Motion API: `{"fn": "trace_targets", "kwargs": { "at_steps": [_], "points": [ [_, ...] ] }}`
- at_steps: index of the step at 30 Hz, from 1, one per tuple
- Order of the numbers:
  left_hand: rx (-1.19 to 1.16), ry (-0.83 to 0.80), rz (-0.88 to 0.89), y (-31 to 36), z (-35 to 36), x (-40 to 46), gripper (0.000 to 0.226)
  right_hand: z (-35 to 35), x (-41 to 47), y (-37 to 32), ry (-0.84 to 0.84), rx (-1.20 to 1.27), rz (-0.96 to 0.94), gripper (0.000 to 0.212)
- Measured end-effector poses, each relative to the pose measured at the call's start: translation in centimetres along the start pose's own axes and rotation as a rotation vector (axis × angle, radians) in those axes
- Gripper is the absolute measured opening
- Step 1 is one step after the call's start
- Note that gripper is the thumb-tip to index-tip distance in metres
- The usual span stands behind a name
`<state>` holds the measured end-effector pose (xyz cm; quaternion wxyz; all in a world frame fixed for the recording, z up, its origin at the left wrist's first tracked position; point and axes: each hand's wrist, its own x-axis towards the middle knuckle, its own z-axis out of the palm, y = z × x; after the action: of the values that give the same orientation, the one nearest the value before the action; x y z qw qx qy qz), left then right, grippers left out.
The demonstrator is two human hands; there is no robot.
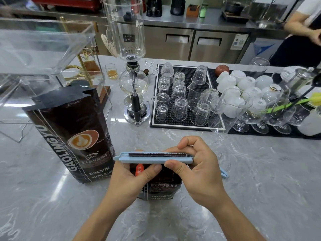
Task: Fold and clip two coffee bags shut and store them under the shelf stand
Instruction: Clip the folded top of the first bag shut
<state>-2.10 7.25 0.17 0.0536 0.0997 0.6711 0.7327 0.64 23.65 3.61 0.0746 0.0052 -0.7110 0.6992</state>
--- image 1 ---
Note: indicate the person's right hand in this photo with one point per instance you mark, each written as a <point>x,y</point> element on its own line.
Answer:
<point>205,178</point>

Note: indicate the clear acrylic shelf rack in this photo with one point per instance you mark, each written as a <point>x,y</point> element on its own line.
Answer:
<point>37,47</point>

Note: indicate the cream stirring paddle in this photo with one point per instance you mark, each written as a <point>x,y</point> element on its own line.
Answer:
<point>109,46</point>

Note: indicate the chrome sink faucet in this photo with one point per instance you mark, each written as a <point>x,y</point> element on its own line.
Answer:
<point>270,8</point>

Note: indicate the long plain black bar mat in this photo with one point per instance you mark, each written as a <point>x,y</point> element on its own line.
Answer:
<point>296,136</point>

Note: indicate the person's left hand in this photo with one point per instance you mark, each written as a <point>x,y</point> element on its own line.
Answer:
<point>125,190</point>

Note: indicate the plain black coffee bag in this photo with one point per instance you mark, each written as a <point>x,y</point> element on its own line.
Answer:
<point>70,117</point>

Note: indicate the red espresso machine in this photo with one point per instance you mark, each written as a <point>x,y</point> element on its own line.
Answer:
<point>65,1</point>

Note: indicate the white ceramic mug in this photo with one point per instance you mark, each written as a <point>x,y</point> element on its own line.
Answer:
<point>311,124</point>

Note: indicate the tall clear glass pitcher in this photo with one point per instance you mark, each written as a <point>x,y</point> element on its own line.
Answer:
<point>223,120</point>

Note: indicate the black induction cooker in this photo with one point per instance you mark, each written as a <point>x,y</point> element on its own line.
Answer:
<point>237,18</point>

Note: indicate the wide clear glass tumbler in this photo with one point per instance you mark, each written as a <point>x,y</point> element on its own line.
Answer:
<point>258,65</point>

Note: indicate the pile of white ceramic cups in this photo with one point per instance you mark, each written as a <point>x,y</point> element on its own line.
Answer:
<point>247,82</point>

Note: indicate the glass siphon coffee maker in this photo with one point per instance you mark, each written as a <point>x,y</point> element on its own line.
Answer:
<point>125,27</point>

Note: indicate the person's left forearm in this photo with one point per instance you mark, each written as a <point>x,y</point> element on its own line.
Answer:
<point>100,223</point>

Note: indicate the green jar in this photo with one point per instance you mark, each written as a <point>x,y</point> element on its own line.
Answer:
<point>203,11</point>

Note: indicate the black grinder dark hopper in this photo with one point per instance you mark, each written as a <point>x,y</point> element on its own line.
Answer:
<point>178,7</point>

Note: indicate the brass drip stand wooden base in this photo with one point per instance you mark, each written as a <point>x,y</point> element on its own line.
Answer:
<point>105,94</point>

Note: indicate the small glass of amber liquid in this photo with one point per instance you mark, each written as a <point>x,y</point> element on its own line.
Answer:
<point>112,73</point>

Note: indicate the black cooking pot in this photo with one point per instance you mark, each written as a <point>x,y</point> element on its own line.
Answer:
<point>233,7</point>

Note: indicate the person's right forearm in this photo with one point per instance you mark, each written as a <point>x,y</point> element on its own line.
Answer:
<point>238,220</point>

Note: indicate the glass serving jug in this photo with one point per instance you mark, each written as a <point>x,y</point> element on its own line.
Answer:
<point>196,95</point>

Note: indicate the black grinder clear hopper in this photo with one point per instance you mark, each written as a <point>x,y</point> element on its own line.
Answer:
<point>153,8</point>

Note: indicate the black tamper station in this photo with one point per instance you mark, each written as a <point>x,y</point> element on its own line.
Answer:
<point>128,16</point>

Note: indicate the black white-edged bar mat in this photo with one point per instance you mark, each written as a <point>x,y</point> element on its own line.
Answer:
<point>173,124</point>

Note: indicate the steel french press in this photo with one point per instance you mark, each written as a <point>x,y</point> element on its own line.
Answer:
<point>298,80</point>

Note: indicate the stainless steel counter cabinet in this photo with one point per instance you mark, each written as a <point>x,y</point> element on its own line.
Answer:
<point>213,52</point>

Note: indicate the glass dish with brown spices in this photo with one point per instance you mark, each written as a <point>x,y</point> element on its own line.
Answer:
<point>146,70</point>

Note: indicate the cluster of upturned glass cups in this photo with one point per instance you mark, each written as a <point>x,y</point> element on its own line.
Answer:
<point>179,110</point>

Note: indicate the white panel with blue mark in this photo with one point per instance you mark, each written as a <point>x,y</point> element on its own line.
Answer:
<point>260,48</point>

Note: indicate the clear stemmed glass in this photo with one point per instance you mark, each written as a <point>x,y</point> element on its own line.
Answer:
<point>299,117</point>
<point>240,127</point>
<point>260,128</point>
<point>281,129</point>

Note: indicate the blue sealing clip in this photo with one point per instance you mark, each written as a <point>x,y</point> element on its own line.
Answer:
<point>140,160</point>
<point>225,174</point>

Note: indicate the coffee bag with orange label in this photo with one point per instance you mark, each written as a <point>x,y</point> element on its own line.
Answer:
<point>163,183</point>

